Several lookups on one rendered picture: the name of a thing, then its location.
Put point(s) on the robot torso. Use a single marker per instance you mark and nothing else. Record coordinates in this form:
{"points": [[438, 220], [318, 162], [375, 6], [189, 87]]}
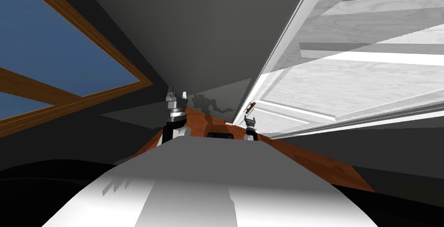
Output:
{"points": [[208, 178]]}

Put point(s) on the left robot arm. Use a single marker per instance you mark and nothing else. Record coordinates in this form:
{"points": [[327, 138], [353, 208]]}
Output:
{"points": [[170, 130]]}

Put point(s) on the white panelled door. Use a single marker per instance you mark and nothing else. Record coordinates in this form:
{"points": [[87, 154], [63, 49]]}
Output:
{"points": [[347, 88]]}

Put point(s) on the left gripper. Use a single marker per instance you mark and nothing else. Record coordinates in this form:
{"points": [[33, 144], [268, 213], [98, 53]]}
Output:
{"points": [[174, 103]]}

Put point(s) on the wooden framed window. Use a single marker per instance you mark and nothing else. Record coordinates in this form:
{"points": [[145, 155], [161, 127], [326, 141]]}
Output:
{"points": [[52, 46]]}

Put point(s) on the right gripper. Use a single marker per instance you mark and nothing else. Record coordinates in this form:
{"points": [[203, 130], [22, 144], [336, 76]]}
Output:
{"points": [[250, 125]]}

